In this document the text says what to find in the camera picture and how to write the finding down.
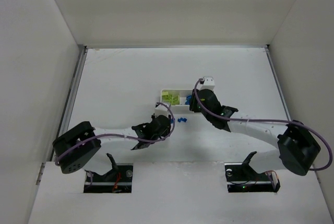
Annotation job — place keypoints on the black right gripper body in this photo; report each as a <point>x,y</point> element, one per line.
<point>194,102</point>

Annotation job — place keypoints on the blue lego pile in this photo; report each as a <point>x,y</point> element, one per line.
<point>182,119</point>

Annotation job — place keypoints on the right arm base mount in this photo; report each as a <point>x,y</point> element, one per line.
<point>242,178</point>

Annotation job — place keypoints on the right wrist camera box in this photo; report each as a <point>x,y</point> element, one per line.
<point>207,82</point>

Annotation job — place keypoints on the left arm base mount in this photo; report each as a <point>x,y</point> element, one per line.
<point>117,180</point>

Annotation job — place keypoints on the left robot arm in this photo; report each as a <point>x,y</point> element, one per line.
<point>88,148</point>

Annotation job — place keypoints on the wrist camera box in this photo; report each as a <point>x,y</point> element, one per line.
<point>162,108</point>
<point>207,82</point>

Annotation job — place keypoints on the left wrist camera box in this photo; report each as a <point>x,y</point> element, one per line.
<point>162,108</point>

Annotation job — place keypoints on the white divided sorting tray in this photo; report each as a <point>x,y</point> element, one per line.
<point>185,95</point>

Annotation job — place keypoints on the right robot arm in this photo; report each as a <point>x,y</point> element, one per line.
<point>295,149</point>

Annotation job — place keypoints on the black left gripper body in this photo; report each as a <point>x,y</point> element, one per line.
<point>168,124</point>

